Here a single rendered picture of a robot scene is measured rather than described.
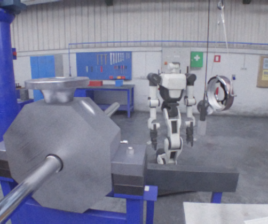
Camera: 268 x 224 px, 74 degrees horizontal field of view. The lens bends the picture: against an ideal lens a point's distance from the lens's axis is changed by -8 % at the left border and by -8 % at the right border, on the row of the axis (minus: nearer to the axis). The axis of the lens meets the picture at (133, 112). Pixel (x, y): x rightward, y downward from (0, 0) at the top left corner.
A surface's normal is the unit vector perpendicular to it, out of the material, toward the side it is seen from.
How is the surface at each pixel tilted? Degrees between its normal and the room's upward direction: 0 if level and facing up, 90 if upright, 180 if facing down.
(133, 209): 90
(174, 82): 90
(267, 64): 90
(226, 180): 90
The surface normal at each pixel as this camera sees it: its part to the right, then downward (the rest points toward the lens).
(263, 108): -0.17, 0.24
